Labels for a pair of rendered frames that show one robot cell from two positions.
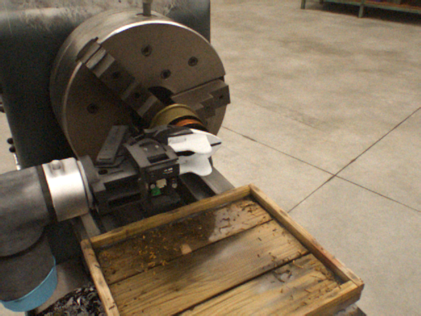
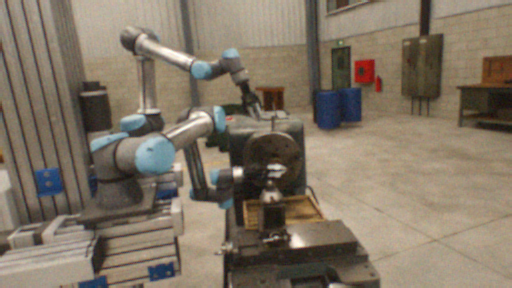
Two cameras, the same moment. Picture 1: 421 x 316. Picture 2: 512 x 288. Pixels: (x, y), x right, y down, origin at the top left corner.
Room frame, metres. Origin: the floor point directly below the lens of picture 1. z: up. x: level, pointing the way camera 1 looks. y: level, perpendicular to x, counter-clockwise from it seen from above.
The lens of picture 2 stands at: (-0.84, -0.52, 1.56)
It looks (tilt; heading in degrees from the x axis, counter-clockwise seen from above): 13 degrees down; 26
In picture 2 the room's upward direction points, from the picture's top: 5 degrees counter-clockwise
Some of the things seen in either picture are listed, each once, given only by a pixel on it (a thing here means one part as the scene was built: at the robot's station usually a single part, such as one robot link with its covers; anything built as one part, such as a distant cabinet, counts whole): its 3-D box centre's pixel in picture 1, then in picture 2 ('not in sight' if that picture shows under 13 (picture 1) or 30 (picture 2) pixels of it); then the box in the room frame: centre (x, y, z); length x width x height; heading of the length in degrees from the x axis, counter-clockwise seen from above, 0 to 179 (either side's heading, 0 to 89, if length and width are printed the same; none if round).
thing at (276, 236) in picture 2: not in sight; (272, 227); (0.13, -0.10, 0.99); 0.20 x 0.10 x 0.05; 29
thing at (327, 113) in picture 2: not in sight; (328, 109); (7.17, 1.17, 0.44); 0.59 x 0.59 x 0.88
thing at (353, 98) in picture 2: not in sight; (350, 104); (8.02, 0.76, 0.44); 0.59 x 0.59 x 0.88
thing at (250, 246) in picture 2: not in sight; (291, 241); (0.13, -0.17, 0.95); 0.43 x 0.17 x 0.05; 119
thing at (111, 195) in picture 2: not in sight; (118, 187); (-0.13, 0.35, 1.21); 0.15 x 0.15 x 0.10
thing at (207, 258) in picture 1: (213, 268); (281, 213); (0.46, -0.01, 0.89); 0.36 x 0.30 x 0.04; 119
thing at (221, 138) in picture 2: not in sight; (229, 126); (4.98, 2.83, 0.43); 1.34 x 0.94 x 0.85; 58
